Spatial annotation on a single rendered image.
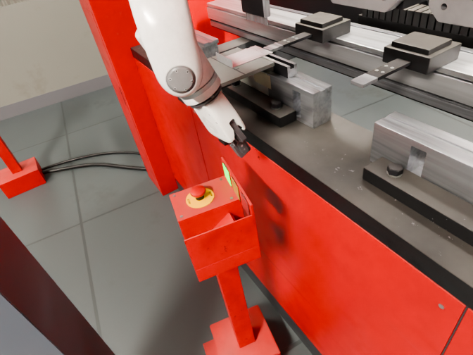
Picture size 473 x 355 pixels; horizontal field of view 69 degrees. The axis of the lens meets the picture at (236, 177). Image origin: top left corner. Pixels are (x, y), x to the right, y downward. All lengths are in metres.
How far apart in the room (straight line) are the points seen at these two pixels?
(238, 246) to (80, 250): 1.38
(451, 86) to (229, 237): 0.60
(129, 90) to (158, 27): 1.28
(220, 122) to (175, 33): 0.21
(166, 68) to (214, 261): 0.45
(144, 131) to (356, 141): 1.30
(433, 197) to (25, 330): 0.76
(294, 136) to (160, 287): 1.10
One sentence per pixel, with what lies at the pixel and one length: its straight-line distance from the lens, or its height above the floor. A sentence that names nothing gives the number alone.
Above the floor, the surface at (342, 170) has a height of 0.88.
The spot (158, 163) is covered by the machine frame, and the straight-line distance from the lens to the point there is 2.03.
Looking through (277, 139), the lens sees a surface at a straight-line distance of 0.86.
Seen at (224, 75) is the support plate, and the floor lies 1.00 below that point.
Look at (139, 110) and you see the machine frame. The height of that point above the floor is 0.57.
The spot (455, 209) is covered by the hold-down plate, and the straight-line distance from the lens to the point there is 0.67.
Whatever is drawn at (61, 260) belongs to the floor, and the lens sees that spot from 2.09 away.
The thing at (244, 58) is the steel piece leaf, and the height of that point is 1.00.
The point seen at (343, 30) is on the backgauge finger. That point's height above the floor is 1.00.
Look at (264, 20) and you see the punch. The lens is 0.97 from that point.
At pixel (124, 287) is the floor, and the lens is 1.79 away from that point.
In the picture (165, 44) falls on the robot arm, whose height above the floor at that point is 1.20.
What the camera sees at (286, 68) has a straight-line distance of 0.91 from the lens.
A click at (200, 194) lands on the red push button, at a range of 0.84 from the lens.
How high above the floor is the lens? 1.35
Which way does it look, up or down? 39 degrees down
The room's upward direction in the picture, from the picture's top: 11 degrees counter-clockwise
